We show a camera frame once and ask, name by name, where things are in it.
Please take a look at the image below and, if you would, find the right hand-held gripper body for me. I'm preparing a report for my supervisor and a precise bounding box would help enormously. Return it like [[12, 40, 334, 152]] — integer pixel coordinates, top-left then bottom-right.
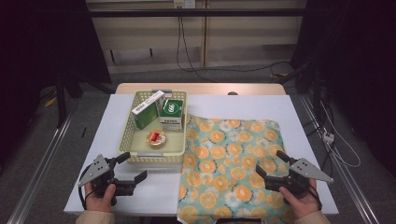
[[264, 158, 334, 198]]

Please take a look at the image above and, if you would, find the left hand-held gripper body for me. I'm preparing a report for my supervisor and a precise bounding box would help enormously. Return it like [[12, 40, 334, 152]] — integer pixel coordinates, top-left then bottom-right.
[[78, 154, 136, 198]]

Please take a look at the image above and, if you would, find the pale yellow plastic basket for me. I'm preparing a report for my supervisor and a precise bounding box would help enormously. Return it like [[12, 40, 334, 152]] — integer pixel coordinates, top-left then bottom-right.
[[119, 90, 189, 165]]

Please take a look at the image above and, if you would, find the orange print cloth bag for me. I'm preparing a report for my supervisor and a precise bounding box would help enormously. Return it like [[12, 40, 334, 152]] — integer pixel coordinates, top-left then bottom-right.
[[177, 114, 297, 224]]

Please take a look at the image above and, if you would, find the round snack with red label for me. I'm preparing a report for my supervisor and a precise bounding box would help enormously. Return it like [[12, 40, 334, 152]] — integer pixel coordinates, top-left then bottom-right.
[[146, 129, 167, 148]]

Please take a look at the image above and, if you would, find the green box with round logo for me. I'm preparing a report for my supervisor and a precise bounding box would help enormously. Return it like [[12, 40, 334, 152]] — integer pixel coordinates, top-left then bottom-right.
[[159, 98, 185, 132]]

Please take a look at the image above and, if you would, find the person's left hand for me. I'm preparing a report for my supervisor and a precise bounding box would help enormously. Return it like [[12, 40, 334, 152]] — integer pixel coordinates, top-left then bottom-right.
[[84, 182, 117, 213]]

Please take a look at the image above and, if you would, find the person's right hand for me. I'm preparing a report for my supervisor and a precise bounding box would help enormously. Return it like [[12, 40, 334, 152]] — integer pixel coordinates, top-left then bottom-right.
[[278, 179, 322, 219]]

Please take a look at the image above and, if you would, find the white power strip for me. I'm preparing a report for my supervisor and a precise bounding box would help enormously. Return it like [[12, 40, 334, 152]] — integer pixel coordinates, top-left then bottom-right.
[[321, 131, 336, 145]]

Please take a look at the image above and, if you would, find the black metal stand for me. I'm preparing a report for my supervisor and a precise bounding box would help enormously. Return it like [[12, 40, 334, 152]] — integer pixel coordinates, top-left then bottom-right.
[[53, 70, 84, 129], [275, 60, 323, 117]]

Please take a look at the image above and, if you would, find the yellow floor tape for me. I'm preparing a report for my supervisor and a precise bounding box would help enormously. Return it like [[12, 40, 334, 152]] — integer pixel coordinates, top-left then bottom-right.
[[43, 95, 59, 108]]

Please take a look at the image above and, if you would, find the black horizontal bar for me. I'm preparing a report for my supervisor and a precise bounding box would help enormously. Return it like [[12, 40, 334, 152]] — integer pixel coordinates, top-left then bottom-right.
[[88, 8, 308, 19]]

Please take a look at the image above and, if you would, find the left hand-held gripper black cable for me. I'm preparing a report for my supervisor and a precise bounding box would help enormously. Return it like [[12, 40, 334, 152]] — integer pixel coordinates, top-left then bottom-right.
[[77, 164, 95, 211]]

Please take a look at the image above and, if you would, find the aluminium floor rail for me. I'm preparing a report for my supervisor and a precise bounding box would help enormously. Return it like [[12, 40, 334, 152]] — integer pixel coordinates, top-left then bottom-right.
[[298, 94, 381, 224], [6, 114, 76, 224]]

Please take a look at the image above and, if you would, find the white floor cable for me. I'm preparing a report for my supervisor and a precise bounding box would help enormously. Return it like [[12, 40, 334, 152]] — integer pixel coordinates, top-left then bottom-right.
[[319, 100, 362, 169]]

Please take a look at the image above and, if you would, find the black wall cable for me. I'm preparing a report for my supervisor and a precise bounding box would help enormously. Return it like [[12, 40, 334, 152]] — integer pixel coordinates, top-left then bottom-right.
[[176, 15, 292, 75], [179, 15, 219, 83]]

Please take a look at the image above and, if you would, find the white wall socket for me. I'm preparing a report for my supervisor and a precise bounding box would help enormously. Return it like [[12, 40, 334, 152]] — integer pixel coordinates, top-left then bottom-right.
[[173, 0, 197, 9]]

